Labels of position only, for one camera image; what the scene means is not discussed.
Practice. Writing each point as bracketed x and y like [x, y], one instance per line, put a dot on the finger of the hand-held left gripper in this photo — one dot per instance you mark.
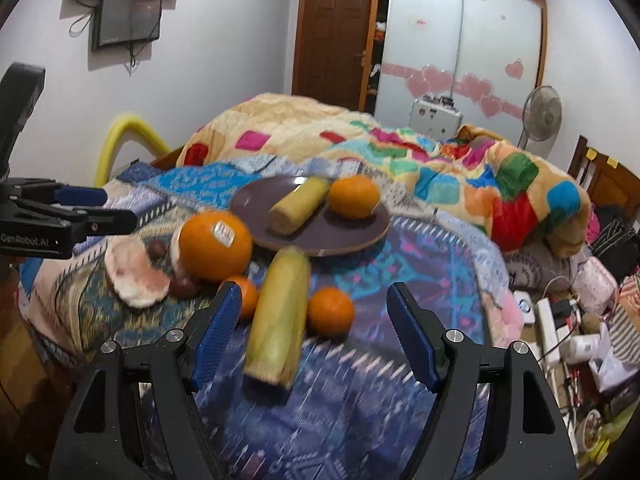
[110, 221]
[80, 195]

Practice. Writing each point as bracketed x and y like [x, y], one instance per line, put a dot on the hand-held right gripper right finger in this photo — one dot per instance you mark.
[410, 330]

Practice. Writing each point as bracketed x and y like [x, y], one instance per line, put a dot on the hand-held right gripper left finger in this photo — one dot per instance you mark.
[220, 330]

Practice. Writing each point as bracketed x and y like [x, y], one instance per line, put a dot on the small orange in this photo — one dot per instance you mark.
[330, 312]
[248, 297]

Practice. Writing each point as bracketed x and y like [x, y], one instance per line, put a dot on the dark red plum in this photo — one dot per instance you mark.
[157, 249]
[182, 287]

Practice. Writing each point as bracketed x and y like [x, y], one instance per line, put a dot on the long yellow corn cob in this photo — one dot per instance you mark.
[277, 320]

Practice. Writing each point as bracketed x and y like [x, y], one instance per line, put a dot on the large pomelo peel piece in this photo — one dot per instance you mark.
[135, 275]

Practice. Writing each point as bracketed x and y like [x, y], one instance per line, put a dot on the large orange with sticker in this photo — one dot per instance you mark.
[205, 250]

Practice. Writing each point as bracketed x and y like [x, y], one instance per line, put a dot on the brown round plate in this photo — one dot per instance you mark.
[345, 235]

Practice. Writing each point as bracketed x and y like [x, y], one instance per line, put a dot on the yellow foam tube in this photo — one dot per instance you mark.
[107, 150]

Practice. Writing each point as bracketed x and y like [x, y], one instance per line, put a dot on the blue patterned blanket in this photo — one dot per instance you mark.
[360, 385]

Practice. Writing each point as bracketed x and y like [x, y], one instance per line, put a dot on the white power strip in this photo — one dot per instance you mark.
[547, 330]

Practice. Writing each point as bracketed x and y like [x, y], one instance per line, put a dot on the grey patterned cloth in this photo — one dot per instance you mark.
[535, 265]

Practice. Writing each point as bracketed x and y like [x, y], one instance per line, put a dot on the medium orange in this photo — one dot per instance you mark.
[354, 197]

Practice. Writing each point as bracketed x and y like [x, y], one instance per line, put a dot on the short yellow corn cob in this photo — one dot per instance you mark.
[300, 205]

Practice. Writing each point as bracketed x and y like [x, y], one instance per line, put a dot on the pink bag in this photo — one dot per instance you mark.
[595, 280]

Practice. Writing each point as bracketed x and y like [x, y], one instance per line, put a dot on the small round bowl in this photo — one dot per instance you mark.
[592, 425]

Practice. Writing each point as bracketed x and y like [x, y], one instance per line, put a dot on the white crumpled paper bag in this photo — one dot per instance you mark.
[612, 367]

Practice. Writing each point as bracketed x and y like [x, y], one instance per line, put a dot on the colourful patchwork quilt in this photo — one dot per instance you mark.
[300, 125]

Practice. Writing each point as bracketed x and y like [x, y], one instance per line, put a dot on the white hard case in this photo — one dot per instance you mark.
[435, 117]

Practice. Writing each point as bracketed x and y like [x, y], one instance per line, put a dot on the striped bag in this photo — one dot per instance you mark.
[627, 320]

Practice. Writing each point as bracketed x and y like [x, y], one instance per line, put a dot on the black bag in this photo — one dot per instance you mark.
[615, 242]

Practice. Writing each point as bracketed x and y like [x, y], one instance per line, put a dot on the wooden headboard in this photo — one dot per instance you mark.
[607, 185]

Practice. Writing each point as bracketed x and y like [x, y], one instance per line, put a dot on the standing fan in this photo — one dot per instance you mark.
[542, 112]

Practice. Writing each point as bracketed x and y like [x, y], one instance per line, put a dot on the brown wooden door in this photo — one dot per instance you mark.
[330, 35]

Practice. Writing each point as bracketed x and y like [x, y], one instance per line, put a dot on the sliding wardrobe with pink hearts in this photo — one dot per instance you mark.
[425, 20]

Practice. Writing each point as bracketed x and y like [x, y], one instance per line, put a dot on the small black wall monitor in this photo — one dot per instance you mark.
[127, 20]

